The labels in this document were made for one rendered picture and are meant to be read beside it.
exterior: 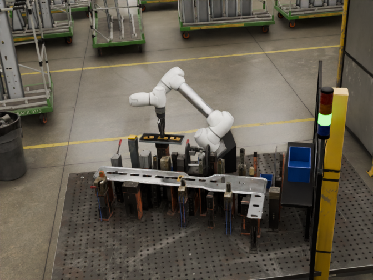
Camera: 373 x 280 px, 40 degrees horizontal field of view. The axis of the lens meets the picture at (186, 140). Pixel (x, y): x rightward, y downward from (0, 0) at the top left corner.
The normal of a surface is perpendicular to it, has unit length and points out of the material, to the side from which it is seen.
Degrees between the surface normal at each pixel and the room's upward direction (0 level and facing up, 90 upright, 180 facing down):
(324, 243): 90
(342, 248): 0
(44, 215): 0
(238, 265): 0
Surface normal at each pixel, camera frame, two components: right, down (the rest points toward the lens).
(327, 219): -0.22, 0.48
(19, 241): -0.05, -0.87
